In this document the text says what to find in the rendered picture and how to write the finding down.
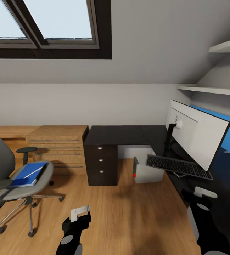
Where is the monitor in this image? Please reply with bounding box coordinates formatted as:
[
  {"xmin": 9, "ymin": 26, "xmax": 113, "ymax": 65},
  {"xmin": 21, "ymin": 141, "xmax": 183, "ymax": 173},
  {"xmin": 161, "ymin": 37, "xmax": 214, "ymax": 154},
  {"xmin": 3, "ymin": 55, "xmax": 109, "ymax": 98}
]
[{"xmin": 164, "ymin": 100, "xmax": 230, "ymax": 171}]

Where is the keyboard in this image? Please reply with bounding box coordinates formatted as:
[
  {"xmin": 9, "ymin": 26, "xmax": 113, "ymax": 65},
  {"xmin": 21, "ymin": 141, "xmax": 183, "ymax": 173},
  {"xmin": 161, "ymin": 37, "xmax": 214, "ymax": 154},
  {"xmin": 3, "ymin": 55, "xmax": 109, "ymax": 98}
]
[{"xmin": 146, "ymin": 154, "xmax": 213, "ymax": 180}]

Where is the swivel chair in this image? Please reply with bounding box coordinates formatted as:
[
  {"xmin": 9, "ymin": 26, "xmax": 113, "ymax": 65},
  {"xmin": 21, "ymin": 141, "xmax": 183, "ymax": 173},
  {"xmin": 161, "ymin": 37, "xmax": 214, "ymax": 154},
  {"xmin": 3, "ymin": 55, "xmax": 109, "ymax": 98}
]
[{"xmin": 0, "ymin": 138, "xmax": 64, "ymax": 238}]

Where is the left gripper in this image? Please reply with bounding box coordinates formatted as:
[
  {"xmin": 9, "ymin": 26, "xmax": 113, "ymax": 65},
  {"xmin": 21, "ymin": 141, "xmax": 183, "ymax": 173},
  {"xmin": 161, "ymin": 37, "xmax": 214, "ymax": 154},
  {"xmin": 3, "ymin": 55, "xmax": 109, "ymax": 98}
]
[{"xmin": 62, "ymin": 212, "xmax": 91, "ymax": 235}]

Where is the notebook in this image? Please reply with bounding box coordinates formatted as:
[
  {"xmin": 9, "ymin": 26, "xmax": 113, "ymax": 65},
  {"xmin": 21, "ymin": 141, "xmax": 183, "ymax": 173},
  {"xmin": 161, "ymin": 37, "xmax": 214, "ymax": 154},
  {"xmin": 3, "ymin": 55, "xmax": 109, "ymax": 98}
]
[{"xmin": 174, "ymin": 172, "xmax": 185, "ymax": 177}]

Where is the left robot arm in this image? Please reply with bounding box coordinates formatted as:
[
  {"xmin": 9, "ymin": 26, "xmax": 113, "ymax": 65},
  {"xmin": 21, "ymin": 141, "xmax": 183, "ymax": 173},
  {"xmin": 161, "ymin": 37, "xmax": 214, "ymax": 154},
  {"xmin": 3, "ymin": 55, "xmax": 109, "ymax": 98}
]
[{"xmin": 56, "ymin": 205, "xmax": 91, "ymax": 255}]

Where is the folder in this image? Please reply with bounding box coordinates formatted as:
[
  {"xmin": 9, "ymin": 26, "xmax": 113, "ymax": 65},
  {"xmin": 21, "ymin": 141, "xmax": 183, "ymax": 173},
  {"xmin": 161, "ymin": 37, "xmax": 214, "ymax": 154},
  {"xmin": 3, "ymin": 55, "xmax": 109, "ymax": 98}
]
[{"xmin": 10, "ymin": 163, "xmax": 47, "ymax": 188}]

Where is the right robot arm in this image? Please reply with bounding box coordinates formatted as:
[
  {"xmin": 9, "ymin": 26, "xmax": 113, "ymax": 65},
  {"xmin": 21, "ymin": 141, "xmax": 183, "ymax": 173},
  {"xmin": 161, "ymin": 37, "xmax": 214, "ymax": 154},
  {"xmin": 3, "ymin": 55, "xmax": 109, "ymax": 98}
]
[{"xmin": 181, "ymin": 187, "xmax": 230, "ymax": 255}]

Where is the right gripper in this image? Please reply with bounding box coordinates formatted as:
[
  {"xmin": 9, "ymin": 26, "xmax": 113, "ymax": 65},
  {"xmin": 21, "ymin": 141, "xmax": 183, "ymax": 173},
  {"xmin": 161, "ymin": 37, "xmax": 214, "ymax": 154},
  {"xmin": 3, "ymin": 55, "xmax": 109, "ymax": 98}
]
[{"xmin": 181, "ymin": 188, "xmax": 212, "ymax": 209}]

